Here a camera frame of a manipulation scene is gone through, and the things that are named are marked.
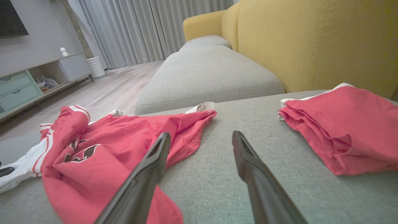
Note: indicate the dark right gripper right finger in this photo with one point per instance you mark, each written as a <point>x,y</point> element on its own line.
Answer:
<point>264,199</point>

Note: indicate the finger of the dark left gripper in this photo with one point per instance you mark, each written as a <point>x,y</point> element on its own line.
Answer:
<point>6,171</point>

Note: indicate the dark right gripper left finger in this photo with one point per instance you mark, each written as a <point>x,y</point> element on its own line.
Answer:
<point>140,193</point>

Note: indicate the red Bulls jersey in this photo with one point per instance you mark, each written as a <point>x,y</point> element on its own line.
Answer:
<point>102,174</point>

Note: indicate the red shorts with white stripe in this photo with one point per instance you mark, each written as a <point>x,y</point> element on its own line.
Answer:
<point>348,130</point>

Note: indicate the large grey sofa seat cushion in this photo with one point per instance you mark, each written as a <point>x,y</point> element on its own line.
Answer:
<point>217,174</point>

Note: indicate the white and mint TV cabinet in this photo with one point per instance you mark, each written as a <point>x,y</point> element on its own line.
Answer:
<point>18,90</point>

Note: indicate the clutter in cabinet shelf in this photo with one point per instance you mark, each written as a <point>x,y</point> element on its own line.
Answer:
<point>46,83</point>

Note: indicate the small white figurine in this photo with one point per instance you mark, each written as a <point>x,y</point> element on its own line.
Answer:
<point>63,52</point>

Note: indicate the medium grey sofa seat cushion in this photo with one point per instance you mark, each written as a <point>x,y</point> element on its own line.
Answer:
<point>205,77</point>

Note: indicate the white ribbed floor vase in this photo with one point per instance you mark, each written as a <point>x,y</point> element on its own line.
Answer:
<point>96,67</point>

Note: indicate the black television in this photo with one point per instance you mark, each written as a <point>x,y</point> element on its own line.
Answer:
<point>11,17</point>

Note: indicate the grey pleated curtain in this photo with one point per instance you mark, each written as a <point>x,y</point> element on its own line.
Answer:
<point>140,31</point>

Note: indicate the small grey sofa seat cushion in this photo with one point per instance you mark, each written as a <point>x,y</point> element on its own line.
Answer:
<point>205,42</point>

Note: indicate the yellow sofa backrest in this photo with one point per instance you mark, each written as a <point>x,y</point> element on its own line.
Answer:
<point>311,40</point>

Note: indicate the yellow sofa armrest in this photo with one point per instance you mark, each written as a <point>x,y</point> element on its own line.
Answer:
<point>202,25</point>

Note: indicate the brown vertical wall beam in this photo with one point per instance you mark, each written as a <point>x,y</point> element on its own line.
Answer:
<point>77,31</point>

